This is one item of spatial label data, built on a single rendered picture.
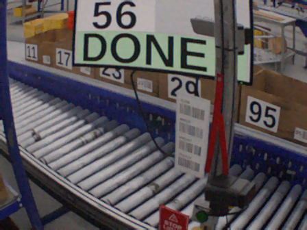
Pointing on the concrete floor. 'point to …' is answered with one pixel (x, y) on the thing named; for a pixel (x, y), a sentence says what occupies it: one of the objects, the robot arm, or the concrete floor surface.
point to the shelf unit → (9, 204)
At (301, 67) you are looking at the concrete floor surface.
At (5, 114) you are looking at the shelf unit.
